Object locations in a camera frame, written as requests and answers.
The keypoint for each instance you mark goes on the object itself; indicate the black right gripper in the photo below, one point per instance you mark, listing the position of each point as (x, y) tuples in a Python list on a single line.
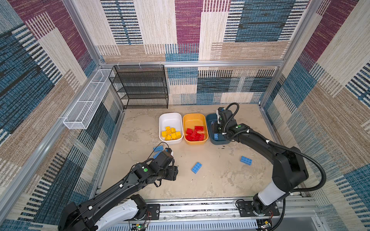
[(217, 128)]

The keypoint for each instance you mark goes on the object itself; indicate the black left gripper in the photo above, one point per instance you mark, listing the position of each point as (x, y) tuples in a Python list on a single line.
[(173, 173)]

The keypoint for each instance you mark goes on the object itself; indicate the blue lego slanted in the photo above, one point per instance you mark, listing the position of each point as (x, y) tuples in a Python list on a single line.
[(156, 155)]

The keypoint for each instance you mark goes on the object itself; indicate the yellow lego pair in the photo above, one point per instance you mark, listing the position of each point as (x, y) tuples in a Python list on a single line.
[(168, 130)]

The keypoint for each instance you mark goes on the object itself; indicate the red lego long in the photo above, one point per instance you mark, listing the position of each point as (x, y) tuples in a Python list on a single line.
[(201, 137)]

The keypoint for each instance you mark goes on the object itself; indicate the red lego tall block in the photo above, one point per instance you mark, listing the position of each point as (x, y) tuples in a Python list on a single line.
[(189, 131)]

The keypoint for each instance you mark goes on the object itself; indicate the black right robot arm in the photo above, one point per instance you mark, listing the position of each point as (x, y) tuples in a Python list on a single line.
[(289, 169)]

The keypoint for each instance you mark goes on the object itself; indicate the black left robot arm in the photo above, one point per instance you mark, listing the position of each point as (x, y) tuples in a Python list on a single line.
[(121, 201)]

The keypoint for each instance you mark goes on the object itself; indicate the dark blue plastic bin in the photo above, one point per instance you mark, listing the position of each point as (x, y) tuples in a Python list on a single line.
[(221, 141)]

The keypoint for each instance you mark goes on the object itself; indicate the yellow plastic bin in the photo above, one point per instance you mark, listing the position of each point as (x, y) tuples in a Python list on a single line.
[(190, 121)]

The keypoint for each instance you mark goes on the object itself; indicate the white plastic bin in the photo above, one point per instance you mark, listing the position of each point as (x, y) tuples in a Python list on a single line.
[(173, 120)]

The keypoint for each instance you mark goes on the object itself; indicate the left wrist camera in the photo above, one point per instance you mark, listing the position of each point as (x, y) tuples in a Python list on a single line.
[(169, 151)]

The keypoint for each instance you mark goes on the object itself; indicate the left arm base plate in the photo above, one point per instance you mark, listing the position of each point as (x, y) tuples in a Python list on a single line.
[(152, 212)]

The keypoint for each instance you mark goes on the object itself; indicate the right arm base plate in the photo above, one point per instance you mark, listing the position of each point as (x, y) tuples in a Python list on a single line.
[(256, 209)]

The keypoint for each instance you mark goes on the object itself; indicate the black wire mesh shelf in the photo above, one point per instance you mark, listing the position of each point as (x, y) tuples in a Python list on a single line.
[(140, 86)]

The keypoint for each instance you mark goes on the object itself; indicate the white wire mesh basket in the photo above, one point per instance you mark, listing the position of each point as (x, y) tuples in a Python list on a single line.
[(83, 111)]

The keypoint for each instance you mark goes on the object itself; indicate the aluminium front rail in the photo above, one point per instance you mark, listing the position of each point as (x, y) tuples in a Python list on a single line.
[(220, 214)]

